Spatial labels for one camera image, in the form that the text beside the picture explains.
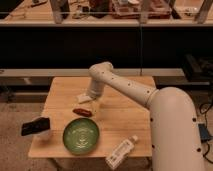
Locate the black bag in white cup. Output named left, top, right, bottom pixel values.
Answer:
left=21, top=117, right=52, bottom=141

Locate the red chili pepper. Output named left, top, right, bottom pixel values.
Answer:
left=73, top=108, right=92, bottom=117

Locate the white sponge block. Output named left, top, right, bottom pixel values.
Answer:
left=77, top=93, right=92, bottom=104

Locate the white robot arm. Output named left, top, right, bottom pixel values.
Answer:
left=87, top=62, right=205, bottom=171

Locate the blue box on floor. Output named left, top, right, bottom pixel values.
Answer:
left=198, top=123, right=212, bottom=142

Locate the green round plate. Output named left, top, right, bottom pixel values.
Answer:
left=62, top=118, right=100, bottom=155

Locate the wooden table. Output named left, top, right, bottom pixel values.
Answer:
left=28, top=77, right=152, bottom=159

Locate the long workbench shelf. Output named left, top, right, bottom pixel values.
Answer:
left=0, top=0, right=213, bottom=27

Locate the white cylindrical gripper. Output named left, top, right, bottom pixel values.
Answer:
left=86, top=79, right=105, bottom=117

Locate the white plastic bottle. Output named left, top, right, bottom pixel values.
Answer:
left=105, top=135, right=138, bottom=170

